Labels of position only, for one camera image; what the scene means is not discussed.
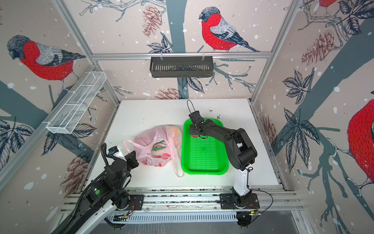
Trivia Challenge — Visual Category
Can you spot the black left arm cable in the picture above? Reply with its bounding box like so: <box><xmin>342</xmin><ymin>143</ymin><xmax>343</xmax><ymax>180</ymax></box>
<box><xmin>100</xmin><ymin>142</ymin><xmax>112</xmax><ymax>167</ymax></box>

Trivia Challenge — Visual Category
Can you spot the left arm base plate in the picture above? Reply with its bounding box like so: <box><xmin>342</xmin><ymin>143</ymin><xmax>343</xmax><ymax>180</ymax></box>
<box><xmin>116</xmin><ymin>195</ymin><xmax>144</xmax><ymax>211</ymax></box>

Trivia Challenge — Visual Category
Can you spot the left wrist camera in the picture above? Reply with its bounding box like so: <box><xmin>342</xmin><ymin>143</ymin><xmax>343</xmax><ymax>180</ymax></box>
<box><xmin>108</xmin><ymin>145</ymin><xmax>125</xmax><ymax>160</ymax></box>

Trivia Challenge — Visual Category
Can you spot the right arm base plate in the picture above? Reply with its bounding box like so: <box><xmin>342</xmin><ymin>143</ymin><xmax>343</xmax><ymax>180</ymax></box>
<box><xmin>217</xmin><ymin>193</ymin><xmax>260</xmax><ymax>210</ymax></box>

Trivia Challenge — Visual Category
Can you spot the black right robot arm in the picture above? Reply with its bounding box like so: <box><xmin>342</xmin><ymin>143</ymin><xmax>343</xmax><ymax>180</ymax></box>
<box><xmin>189</xmin><ymin>111</ymin><xmax>258</xmax><ymax>207</ymax></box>

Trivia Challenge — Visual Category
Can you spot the white wire mesh shelf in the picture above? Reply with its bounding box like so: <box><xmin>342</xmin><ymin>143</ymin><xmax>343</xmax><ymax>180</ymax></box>
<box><xmin>46</xmin><ymin>71</ymin><xmax>107</xmax><ymax>134</ymax></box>

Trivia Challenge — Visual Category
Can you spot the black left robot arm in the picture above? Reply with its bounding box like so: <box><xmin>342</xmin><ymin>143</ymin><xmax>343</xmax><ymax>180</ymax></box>
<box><xmin>52</xmin><ymin>151</ymin><xmax>142</xmax><ymax>234</ymax></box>

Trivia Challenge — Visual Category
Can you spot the black hanging wire basket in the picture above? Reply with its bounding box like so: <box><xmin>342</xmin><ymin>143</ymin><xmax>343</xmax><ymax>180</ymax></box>
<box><xmin>150</xmin><ymin>56</ymin><xmax>214</xmax><ymax>78</ymax></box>

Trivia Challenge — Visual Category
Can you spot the pink plastic bag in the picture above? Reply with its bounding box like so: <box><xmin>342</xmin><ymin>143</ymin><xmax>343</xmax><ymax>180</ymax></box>
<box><xmin>124</xmin><ymin>125</ymin><xmax>185</xmax><ymax>178</ymax></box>

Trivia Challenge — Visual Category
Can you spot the green plastic basket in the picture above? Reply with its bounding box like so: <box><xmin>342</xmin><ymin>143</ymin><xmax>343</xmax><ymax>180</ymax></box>
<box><xmin>181</xmin><ymin>120</ymin><xmax>229</xmax><ymax>176</ymax></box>

